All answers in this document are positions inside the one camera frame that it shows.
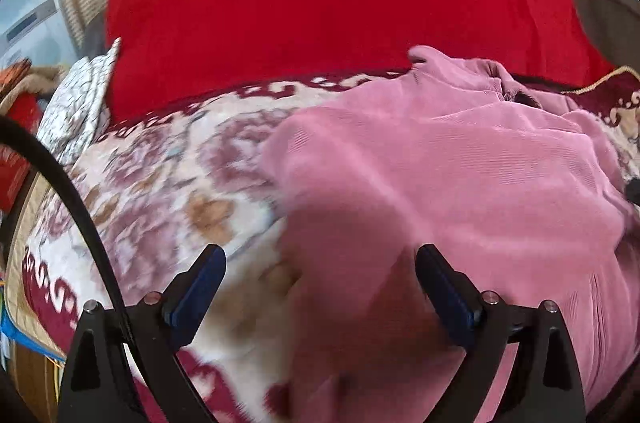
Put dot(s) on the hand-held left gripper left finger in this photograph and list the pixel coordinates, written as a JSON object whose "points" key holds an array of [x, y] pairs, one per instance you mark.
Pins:
{"points": [[200, 288]]}

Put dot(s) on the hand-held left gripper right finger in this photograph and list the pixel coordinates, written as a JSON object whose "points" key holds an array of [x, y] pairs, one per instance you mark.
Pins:
{"points": [[445, 290]]}

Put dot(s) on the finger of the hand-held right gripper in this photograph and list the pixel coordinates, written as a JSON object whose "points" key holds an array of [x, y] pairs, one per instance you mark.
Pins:
{"points": [[633, 192]]}

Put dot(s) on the floral printed blanket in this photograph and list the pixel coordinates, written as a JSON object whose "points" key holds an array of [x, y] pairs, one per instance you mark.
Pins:
{"points": [[165, 183]]}

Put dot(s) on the red box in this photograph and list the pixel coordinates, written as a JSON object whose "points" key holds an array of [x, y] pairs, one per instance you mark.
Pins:
{"points": [[12, 175]]}

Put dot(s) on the white crackle-pattern pillow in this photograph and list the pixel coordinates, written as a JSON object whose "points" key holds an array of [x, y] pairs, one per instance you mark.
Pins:
{"points": [[80, 103]]}

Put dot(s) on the tan plush toy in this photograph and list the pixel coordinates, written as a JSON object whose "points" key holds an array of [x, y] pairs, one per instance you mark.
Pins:
{"points": [[35, 78]]}

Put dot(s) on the red velvet cushion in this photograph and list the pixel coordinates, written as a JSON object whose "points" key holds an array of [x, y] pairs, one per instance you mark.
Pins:
{"points": [[325, 3]]}

